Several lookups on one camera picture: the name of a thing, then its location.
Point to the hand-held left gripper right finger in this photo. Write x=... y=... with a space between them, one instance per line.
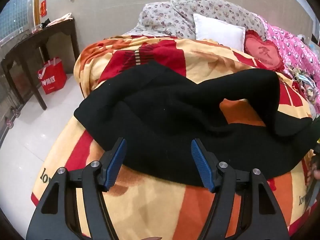
x=202 y=166

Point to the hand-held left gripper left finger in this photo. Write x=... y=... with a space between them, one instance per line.
x=115 y=165

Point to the black pants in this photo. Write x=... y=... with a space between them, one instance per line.
x=162 y=120

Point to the orange red printed blanket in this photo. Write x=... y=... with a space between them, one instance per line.
x=150 y=205

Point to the red shopping bag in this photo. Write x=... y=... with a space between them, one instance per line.
x=52 y=77

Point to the multicoloured crumpled cloth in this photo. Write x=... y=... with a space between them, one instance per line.
x=302 y=82

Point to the patterned slipper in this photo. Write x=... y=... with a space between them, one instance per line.
x=9 y=123
x=15 y=112

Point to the red heart cushion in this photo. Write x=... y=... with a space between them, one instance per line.
x=265 y=52

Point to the white pillow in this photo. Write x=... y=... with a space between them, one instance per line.
x=220 y=32

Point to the pink printed quilt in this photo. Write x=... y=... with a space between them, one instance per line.
x=292 y=45

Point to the dark wooden table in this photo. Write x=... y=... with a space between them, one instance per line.
x=37 y=37

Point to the grey floral quilt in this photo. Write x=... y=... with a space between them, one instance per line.
x=175 y=17

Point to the pink folded cloth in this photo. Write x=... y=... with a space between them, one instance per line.
x=60 y=20

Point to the glass window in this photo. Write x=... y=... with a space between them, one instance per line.
x=15 y=12

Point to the red paper wall sign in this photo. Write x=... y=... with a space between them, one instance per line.
x=43 y=8

